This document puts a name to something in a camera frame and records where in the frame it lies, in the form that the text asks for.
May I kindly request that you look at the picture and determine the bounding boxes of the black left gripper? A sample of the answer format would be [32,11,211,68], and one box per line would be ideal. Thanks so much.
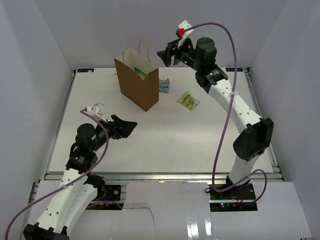
[90,114,137,153]

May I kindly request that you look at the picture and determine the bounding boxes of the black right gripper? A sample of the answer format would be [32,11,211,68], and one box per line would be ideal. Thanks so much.
[157,36,203,72]

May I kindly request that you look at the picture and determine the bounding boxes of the green Fox's candy bag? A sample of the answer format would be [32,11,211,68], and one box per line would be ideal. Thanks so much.
[134,67,148,80]

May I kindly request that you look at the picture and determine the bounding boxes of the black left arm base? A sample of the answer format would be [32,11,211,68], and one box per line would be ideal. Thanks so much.
[78,183,122,202]

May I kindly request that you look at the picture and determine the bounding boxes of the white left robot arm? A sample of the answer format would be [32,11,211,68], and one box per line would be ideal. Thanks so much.
[23,114,138,240]

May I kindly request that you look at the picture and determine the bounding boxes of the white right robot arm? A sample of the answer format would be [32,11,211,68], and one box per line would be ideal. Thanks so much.
[157,37,274,200]

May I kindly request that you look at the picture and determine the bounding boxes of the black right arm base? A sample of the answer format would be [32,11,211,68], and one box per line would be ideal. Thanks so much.
[204,183,258,213]

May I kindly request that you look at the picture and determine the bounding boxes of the brown paper bag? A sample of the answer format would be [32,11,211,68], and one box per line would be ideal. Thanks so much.
[114,48,160,112]

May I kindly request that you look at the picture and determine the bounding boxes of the blue white snack packet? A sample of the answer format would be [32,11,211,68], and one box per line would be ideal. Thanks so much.
[159,78,170,93]

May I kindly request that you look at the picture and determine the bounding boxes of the green yellow snack packet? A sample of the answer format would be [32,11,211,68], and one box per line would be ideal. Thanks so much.
[177,91,200,111]

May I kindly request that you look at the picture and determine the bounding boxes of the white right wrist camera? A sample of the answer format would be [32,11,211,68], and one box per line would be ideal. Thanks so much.
[176,20,194,49]

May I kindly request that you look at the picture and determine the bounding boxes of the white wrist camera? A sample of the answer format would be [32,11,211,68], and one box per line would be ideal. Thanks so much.
[86,103,106,121]
[176,20,194,49]

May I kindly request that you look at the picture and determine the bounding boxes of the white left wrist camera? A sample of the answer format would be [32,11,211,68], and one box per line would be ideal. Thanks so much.
[86,103,106,121]

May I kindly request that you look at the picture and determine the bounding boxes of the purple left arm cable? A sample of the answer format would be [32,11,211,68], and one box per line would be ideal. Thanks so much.
[3,107,111,238]

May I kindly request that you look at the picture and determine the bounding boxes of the aluminium table frame rail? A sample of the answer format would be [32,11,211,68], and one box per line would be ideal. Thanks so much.
[27,67,286,208]

